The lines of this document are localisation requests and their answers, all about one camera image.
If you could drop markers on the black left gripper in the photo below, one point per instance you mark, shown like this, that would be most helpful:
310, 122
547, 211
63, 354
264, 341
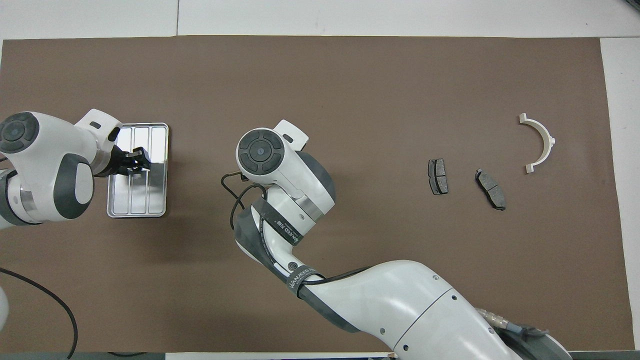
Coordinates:
117, 162

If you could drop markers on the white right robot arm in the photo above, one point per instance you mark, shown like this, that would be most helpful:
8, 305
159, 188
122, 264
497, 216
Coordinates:
400, 310

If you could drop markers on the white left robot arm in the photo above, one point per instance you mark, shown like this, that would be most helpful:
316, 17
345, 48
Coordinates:
50, 150

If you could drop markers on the silver ribbed metal tray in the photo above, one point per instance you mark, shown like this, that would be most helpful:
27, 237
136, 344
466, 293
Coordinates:
155, 200

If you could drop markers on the brown paper table mat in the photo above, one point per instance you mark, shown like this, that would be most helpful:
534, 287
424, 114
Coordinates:
320, 100

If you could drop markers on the short dark grey brake pad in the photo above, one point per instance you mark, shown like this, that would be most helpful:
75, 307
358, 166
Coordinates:
438, 176

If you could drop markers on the long dark grey brake pad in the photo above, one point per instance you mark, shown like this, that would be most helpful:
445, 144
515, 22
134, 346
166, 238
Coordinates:
490, 189

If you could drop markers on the white semicircular plastic bracket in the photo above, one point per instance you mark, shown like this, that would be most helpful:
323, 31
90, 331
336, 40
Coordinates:
537, 126

